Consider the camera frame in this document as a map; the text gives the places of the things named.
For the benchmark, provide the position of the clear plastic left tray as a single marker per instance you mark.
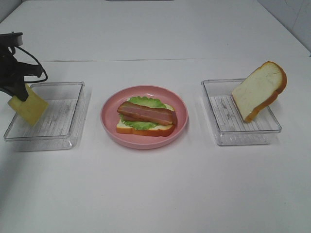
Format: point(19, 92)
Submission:
point(61, 125)

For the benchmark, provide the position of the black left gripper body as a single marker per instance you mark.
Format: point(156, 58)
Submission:
point(12, 73)

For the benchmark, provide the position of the yellow cheese slice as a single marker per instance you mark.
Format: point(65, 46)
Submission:
point(31, 109)

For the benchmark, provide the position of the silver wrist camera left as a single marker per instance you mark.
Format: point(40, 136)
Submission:
point(11, 39)

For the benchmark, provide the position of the pink round plate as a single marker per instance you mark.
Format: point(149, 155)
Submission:
point(110, 117)

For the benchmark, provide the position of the bacon strip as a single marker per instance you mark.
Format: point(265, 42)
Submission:
point(129, 122)
point(161, 116)

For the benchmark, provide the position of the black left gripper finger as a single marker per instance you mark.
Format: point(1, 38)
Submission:
point(20, 91)

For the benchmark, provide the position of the white bread slice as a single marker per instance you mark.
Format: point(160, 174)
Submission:
point(155, 133)

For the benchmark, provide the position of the green lettuce leaf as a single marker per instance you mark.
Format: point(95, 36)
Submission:
point(150, 102)

